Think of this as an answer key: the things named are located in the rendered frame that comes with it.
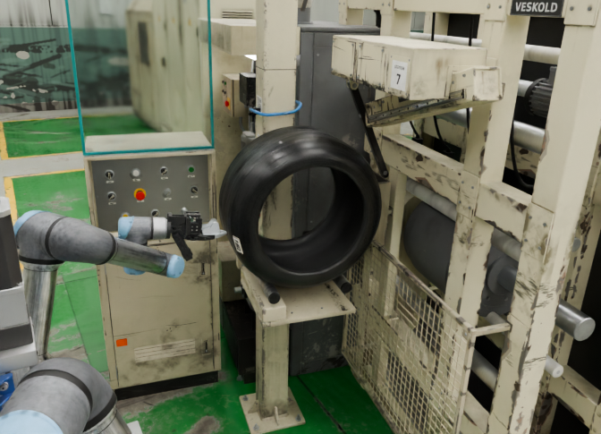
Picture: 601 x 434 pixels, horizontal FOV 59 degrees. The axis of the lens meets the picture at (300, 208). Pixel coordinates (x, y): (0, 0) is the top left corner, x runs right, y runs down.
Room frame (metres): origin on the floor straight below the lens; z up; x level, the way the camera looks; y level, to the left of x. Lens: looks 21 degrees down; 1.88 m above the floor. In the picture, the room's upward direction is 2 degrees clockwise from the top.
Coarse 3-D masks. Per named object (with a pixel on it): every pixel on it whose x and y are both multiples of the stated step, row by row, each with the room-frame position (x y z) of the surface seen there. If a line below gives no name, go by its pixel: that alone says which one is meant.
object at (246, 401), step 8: (288, 392) 2.24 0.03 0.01; (240, 400) 2.17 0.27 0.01; (248, 400) 2.17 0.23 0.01; (248, 408) 2.11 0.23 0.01; (288, 408) 2.12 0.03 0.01; (296, 408) 2.12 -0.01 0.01; (248, 416) 2.06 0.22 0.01; (256, 416) 2.06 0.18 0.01; (280, 416) 2.06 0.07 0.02; (288, 416) 2.07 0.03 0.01; (296, 416) 2.07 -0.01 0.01; (248, 424) 2.01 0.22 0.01; (256, 424) 1.98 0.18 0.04; (264, 424) 2.01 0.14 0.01; (272, 424) 2.01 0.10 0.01; (280, 424) 2.01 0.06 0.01; (288, 424) 2.01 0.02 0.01; (296, 424) 2.02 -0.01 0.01; (256, 432) 1.96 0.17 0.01; (264, 432) 1.97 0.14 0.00
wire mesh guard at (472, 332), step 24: (360, 264) 2.08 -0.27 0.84; (384, 264) 1.90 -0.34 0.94; (384, 312) 1.86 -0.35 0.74; (456, 312) 1.45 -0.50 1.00; (384, 336) 1.84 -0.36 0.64; (432, 336) 1.54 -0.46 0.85; (408, 360) 1.66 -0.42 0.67; (384, 408) 1.79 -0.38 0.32; (432, 408) 1.49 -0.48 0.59; (456, 408) 1.36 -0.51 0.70; (408, 432) 1.60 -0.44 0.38; (456, 432) 1.35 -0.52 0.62
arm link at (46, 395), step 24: (24, 384) 0.63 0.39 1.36; (48, 384) 0.63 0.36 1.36; (72, 384) 0.64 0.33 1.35; (24, 408) 0.57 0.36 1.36; (48, 408) 0.58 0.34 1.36; (72, 408) 0.61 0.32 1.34; (0, 432) 0.53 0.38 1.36; (24, 432) 0.54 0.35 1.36; (48, 432) 0.55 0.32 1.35; (72, 432) 0.58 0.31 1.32
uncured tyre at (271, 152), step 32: (288, 128) 1.90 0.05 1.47; (256, 160) 1.72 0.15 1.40; (288, 160) 1.70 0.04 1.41; (320, 160) 1.73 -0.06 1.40; (352, 160) 1.77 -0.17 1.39; (224, 192) 1.78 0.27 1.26; (256, 192) 1.66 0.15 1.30; (352, 192) 2.04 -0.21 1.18; (224, 224) 1.74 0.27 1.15; (256, 224) 1.65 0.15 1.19; (320, 224) 2.05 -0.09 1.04; (352, 224) 1.99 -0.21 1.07; (256, 256) 1.66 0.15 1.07; (288, 256) 1.96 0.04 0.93; (320, 256) 1.96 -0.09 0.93; (352, 256) 1.77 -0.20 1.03
